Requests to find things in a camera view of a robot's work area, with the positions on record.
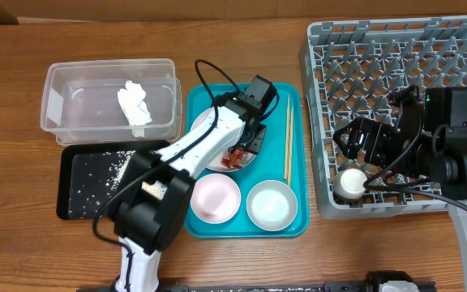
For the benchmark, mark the white tissue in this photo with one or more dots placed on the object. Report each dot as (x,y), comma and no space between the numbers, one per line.
(131,101)

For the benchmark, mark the red snack wrapper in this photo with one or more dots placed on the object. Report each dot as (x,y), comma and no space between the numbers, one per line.
(234,160)

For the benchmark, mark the wooden chopstick right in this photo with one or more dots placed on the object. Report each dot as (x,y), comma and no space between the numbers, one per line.
(290,148)

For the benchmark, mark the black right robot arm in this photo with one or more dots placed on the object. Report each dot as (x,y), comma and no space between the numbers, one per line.
(424,153)

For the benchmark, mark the grey dishwasher rack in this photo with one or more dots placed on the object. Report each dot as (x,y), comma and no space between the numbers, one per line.
(348,68)

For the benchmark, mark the black rectangular tray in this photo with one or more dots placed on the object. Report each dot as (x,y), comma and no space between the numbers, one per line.
(69,152)

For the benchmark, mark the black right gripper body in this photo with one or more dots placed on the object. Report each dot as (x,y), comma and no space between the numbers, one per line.
(384,145)

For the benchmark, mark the wooden chopstick left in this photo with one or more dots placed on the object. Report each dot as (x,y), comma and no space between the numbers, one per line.
(287,139)

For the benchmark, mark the pink bowl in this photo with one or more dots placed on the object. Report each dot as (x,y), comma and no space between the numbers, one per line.
(216,198)

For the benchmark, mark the black rail at table edge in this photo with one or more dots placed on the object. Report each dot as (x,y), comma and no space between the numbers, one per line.
(375,281)

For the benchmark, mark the white cup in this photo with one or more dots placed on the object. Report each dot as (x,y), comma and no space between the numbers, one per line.
(348,184)

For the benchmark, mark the pile of rice grains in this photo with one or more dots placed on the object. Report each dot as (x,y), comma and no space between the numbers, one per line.
(94,179)

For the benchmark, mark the grey bowl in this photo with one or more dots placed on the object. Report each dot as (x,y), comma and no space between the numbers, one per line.
(272,205)

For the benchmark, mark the pink round plate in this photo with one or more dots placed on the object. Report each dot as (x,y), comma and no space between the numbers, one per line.
(216,165)

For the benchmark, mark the wooden chopstick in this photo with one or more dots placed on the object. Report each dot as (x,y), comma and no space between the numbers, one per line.
(287,139)
(290,148)

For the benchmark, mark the teal plastic serving tray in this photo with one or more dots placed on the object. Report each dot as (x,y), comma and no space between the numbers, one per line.
(268,165)

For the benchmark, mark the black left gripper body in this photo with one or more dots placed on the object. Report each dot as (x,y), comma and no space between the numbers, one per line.
(255,139)

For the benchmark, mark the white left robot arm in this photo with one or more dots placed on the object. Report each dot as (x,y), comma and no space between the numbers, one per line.
(155,192)

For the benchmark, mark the clear plastic waste bin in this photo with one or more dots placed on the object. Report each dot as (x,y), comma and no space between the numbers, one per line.
(80,102)

